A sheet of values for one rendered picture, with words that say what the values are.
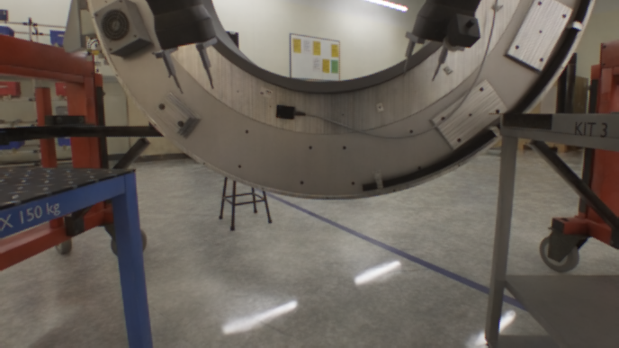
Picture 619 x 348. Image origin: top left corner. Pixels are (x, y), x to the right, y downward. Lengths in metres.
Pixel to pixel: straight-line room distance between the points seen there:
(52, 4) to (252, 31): 3.14
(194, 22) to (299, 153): 0.50
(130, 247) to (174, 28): 0.36
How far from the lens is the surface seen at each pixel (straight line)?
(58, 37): 5.18
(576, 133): 0.62
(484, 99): 0.92
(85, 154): 1.69
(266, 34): 6.71
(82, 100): 1.68
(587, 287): 0.97
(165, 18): 0.49
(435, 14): 0.48
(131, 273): 0.64
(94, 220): 1.71
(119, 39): 1.00
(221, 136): 0.91
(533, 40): 0.99
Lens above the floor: 0.69
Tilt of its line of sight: 7 degrees down
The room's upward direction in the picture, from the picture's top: straight up
